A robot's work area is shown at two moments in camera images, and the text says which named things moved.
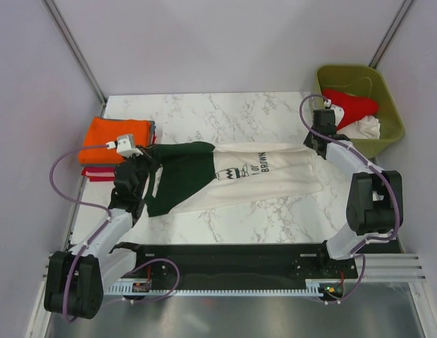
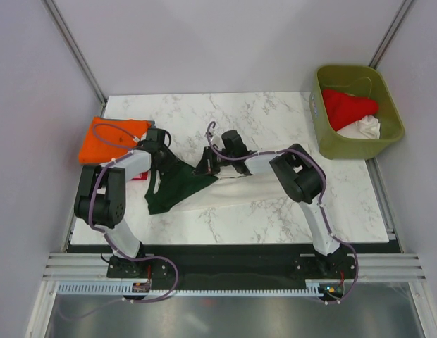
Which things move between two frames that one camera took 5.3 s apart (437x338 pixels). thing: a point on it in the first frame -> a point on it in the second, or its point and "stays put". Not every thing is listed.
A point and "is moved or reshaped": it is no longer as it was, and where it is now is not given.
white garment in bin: (368, 127) stays put
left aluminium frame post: (75, 51) stays put
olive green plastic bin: (364, 79) stays put
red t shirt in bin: (355, 108) stays put
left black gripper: (153, 160) -> (171, 160)
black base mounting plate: (235, 264) stays put
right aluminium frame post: (390, 35) stays put
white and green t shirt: (192, 176) is moved or reshaped
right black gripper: (308, 140) -> (206, 165)
